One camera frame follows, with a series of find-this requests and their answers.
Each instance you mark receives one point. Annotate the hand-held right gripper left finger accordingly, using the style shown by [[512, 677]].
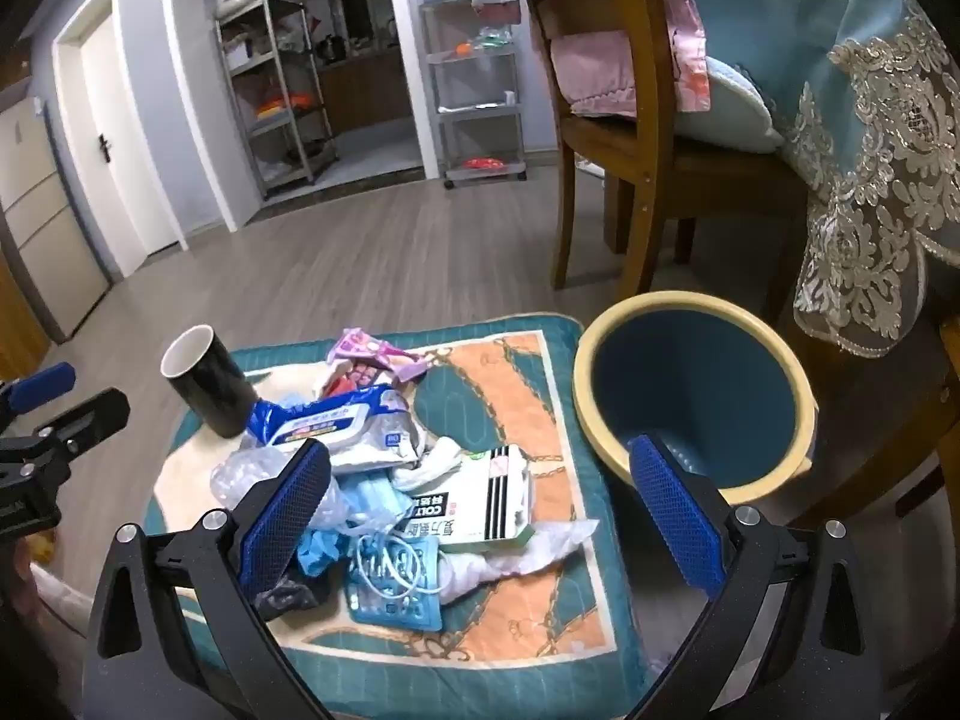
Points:
[[289, 517]]

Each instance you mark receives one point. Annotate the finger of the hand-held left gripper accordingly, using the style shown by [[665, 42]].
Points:
[[90, 412], [45, 382]]

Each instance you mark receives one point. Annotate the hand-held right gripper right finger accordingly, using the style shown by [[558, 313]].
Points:
[[675, 517]]

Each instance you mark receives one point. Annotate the blue face mask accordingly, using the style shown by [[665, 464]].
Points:
[[371, 502]]

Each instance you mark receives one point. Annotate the blue bin with yellow rim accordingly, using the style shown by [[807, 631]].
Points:
[[697, 382]]

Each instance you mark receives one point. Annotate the pink purple snack wrapper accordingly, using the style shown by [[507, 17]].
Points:
[[367, 352]]

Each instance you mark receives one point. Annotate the blue crumpled glove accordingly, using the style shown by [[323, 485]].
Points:
[[315, 547]]

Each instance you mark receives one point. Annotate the brown wooden panel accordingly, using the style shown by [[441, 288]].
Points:
[[19, 330]]

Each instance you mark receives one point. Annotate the clear crumpled plastic bag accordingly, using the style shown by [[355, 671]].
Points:
[[244, 476]]

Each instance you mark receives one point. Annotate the dark cloth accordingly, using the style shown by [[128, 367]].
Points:
[[296, 596]]

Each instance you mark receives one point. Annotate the blue white wet wipes packet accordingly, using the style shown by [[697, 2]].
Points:
[[330, 424]]

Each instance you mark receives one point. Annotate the black cup white inside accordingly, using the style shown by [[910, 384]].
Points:
[[217, 390]]

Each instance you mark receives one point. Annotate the beige cabinet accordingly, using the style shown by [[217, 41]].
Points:
[[45, 240]]

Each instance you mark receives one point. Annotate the white striped medicine box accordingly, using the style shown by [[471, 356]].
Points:
[[480, 499]]

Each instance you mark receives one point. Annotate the teal orange patterned mat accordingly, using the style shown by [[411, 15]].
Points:
[[510, 390]]

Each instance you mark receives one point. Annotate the white door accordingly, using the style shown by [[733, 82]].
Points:
[[112, 127]]

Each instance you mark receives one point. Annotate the metal shelf rack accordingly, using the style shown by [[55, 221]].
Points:
[[281, 165]]

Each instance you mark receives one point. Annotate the light blue cushion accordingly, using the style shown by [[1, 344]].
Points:
[[742, 112]]

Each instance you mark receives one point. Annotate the wooden kitchen counter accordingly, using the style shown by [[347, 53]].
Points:
[[367, 90]]

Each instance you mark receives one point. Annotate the blue lace tablecloth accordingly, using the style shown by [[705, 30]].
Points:
[[862, 127]]

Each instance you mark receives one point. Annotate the white plastic shelf cart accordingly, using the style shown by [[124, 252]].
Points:
[[480, 112]]

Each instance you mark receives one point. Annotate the pink cloth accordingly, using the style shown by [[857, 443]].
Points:
[[592, 67]]

